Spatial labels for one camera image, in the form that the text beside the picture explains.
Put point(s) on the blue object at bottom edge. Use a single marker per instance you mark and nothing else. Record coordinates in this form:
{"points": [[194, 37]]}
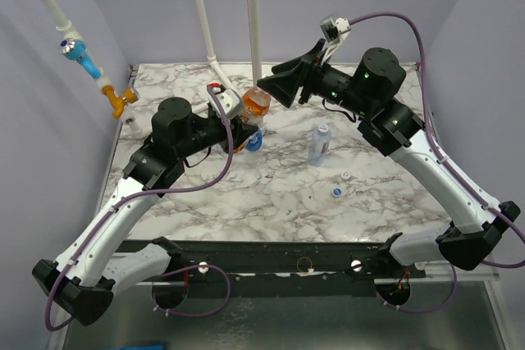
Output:
{"points": [[156, 346]]}

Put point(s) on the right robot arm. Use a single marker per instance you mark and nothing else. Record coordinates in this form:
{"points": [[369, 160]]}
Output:
{"points": [[478, 220]]}

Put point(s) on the blue plastic faucet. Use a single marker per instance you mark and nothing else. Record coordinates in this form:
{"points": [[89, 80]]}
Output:
{"points": [[76, 50]]}

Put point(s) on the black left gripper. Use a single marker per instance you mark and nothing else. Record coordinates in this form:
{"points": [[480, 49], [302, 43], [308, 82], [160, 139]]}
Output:
{"points": [[239, 131]]}

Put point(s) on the white vertical pole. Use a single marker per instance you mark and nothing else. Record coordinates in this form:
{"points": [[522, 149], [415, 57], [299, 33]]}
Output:
{"points": [[255, 38]]}

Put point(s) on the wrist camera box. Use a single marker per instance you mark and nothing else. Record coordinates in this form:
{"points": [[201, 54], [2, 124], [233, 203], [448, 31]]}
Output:
{"points": [[335, 30], [231, 102]]}

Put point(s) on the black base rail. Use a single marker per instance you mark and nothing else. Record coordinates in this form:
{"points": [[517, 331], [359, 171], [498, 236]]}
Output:
{"points": [[282, 270]]}

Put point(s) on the blue white Pocari cap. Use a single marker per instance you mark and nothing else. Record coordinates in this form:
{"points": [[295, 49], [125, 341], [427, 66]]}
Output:
{"points": [[336, 193]]}

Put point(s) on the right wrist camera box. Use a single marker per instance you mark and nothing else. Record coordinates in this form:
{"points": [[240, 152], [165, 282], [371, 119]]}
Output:
{"points": [[335, 30]]}

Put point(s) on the yellow plastic faucet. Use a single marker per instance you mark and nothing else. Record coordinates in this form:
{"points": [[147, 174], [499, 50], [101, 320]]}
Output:
{"points": [[119, 102]]}

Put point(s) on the orange tea bottle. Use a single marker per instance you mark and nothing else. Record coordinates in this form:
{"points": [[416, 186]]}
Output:
{"points": [[256, 106]]}

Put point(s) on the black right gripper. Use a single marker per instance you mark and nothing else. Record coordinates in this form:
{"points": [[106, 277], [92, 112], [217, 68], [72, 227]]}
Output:
{"points": [[308, 76]]}

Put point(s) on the blue label Pocari bottle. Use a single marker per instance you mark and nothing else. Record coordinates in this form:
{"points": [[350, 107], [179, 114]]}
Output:
{"points": [[255, 142]]}

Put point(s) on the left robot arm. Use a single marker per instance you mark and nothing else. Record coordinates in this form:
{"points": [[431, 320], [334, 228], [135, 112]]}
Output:
{"points": [[83, 280]]}

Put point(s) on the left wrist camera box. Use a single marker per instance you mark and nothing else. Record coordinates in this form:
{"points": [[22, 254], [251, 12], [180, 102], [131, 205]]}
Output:
{"points": [[231, 102]]}

